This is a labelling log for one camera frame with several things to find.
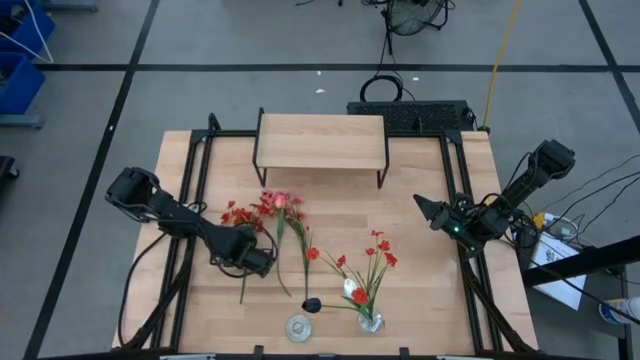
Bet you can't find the pink yellow artificial tulip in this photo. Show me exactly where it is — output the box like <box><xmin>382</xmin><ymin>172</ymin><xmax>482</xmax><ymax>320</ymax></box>
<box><xmin>272</xmin><ymin>192</ymin><xmax>294</xmax><ymax>299</ymax></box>

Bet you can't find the yellow cable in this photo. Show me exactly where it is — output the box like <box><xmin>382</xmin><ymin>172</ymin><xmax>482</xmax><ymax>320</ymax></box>
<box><xmin>481</xmin><ymin>0</ymin><xmax>524</xmax><ymax>132</ymax></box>

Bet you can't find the black metal beam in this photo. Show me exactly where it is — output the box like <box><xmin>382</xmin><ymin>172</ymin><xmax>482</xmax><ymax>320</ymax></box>
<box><xmin>521</xmin><ymin>234</ymin><xmax>640</xmax><ymax>289</ymax></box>

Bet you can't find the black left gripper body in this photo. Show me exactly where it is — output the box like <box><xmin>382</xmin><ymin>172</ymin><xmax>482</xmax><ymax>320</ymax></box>
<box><xmin>215</xmin><ymin>225</ymin><xmax>277</xmax><ymax>279</ymax></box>

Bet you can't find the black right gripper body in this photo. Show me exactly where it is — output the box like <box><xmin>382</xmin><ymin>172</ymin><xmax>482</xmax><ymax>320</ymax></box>
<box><xmin>432</xmin><ymin>197</ymin><xmax>489</xmax><ymax>251</ymax></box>

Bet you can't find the pink artificial flower spray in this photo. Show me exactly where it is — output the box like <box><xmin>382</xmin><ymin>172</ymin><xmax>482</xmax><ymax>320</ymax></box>
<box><xmin>258</xmin><ymin>189</ymin><xmax>317</xmax><ymax>301</ymax></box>

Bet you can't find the black floor fan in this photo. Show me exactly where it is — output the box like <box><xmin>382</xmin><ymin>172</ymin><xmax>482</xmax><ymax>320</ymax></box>
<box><xmin>382</xmin><ymin>0</ymin><xmax>451</xmax><ymax>56</ymax></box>

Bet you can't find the person's shoe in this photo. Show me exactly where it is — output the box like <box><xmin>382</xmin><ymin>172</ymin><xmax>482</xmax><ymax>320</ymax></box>
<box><xmin>598</xmin><ymin>296</ymin><xmax>640</xmax><ymax>326</ymax></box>

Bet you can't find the black metal table frame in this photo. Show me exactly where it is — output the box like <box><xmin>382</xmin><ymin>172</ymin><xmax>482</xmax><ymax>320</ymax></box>
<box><xmin>117</xmin><ymin>112</ymin><xmax>539</xmax><ymax>360</ymax></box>

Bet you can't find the coiled black cable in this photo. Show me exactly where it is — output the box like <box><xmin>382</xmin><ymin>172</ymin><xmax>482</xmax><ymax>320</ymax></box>
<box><xmin>358</xmin><ymin>73</ymin><xmax>405</xmax><ymax>104</ymax></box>

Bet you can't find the textured clear glass vase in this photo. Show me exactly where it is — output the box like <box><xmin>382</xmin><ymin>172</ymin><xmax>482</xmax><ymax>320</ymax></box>
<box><xmin>285</xmin><ymin>313</ymin><xmax>313</xmax><ymax>344</ymax></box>
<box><xmin>356</xmin><ymin>307</ymin><xmax>385</xmax><ymax>335</ymax></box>

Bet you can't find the red artificial flower spray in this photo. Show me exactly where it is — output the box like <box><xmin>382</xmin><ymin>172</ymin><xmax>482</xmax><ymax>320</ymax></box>
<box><xmin>305</xmin><ymin>229</ymin><xmax>400</xmax><ymax>321</ymax></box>
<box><xmin>219</xmin><ymin>199</ymin><xmax>266</xmax><ymax>306</ymax></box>

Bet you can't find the black artificial tulip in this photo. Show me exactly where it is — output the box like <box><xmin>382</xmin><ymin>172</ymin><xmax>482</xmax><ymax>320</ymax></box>
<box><xmin>301</xmin><ymin>297</ymin><xmax>364</xmax><ymax>315</ymax></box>

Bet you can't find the blue plastic bin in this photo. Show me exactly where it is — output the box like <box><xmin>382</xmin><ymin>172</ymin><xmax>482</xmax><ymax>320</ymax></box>
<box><xmin>0</xmin><ymin>0</ymin><xmax>56</xmax><ymax>57</ymax></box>
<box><xmin>0</xmin><ymin>52</ymin><xmax>47</xmax><ymax>117</ymax></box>

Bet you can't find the wooden shelf with black frame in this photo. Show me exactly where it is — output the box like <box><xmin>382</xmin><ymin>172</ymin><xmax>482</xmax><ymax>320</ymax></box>
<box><xmin>252</xmin><ymin>107</ymin><xmax>391</xmax><ymax>190</ymax></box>

